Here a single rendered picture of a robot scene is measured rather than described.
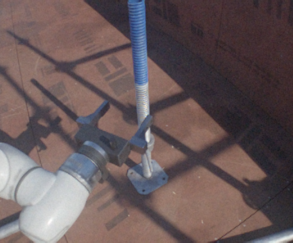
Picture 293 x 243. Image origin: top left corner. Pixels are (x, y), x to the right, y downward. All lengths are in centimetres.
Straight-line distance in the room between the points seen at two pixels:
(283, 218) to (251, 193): 18
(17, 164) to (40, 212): 12
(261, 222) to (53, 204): 83
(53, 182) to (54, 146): 79
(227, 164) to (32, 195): 89
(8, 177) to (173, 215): 68
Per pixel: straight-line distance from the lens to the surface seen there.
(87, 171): 52
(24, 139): 140
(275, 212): 112
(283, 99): 136
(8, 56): 231
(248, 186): 113
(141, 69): 64
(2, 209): 122
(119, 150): 55
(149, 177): 106
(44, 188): 50
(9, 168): 53
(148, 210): 101
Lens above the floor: 94
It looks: 47 degrees down
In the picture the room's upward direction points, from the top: 3 degrees counter-clockwise
